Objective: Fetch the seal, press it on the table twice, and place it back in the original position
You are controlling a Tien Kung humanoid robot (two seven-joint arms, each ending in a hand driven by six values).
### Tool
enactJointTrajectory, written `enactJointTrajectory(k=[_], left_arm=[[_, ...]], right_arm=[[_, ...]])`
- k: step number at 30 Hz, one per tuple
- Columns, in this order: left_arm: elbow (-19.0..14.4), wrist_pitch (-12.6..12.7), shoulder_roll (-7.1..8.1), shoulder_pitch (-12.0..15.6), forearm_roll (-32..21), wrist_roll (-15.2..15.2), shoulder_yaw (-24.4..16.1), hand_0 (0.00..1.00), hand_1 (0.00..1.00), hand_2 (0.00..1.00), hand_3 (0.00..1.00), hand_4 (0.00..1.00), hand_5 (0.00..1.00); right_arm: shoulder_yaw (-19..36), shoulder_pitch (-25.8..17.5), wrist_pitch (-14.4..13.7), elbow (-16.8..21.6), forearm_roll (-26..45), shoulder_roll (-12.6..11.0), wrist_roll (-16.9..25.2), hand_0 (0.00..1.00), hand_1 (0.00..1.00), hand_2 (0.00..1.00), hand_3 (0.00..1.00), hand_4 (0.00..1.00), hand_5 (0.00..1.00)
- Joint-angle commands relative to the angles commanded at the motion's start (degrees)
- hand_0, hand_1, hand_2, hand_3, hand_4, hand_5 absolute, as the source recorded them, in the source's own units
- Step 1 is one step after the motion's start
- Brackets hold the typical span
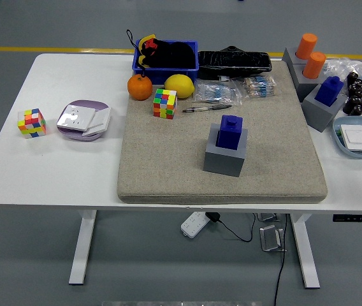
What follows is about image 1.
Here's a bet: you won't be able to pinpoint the blue square seal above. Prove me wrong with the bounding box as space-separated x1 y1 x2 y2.
314 76 344 108
215 114 243 150

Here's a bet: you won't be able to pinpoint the grey cube seal holder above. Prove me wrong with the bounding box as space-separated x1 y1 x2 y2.
301 82 349 133
290 62 327 103
282 47 311 66
203 123 249 178

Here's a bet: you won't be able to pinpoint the orange cylinder seal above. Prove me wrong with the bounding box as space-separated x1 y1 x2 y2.
295 33 319 61
301 51 327 80

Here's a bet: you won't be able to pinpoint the grey-brown mat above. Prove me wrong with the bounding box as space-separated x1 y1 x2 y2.
117 59 328 205

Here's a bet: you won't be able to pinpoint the clear ballpoint pen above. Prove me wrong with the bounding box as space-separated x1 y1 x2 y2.
182 104 233 113

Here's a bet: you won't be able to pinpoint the black-edged puzzle cube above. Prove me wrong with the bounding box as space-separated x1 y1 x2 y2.
153 88 178 120

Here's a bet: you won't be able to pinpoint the yellow lemon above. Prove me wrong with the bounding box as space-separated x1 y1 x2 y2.
164 73 196 99

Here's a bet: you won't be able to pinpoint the bag of blue resistors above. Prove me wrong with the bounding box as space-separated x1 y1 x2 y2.
194 79 244 106

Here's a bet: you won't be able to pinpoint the white power strip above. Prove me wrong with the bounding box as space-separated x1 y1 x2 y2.
180 211 210 238

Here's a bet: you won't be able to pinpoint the orange fruit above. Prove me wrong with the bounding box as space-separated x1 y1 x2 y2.
127 73 154 101

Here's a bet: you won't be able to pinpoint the blue plastic bin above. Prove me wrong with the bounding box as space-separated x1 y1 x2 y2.
131 39 200 86

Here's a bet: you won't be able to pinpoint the black pouch with yellow trim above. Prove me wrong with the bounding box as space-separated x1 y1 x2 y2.
126 29 198 79

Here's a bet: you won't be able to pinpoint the bag of tan resistors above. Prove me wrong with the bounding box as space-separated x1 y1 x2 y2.
240 75 277 99

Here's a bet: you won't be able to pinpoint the black plastic-wrapped long object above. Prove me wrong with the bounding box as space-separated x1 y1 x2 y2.
196 45 273 80

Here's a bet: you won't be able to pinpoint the purple plate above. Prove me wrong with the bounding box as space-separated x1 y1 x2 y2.
56 99 112 142

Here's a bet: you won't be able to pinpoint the white table leg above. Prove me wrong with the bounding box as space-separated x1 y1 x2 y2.
68 209 98 286
289 212 321 289

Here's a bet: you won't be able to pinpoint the white-edged puzzle cube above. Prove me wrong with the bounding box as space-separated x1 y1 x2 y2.
17 108 47 140

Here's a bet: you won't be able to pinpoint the light blue plate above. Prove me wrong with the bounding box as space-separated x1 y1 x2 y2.
332 115 362 159

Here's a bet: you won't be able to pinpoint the dark brown cylinder pieces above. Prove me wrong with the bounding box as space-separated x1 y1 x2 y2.
342 71 362 116

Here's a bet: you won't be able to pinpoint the crumpled clear plastic bag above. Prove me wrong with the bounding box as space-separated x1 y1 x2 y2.
322 57 362 112

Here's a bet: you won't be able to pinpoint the black table control panel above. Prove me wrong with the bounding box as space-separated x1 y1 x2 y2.
333 214 362 222

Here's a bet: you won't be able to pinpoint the black plug with cable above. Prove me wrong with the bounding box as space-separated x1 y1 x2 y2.
205 212 257 242

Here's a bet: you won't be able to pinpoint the white wall switch panel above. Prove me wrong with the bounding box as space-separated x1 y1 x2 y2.
340 124 362 152
82 106 112 138

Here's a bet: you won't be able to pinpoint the small metal bracket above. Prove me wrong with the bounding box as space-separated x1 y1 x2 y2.
256 212 281 223

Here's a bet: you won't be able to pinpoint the white wall socket panel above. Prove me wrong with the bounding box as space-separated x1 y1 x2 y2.
57 104 96 132

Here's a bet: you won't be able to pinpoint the large metal bracket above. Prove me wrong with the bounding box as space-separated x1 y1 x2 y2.
259 224 287 253

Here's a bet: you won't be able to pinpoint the thin black floor cable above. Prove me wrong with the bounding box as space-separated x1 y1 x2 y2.
273 213 289 306

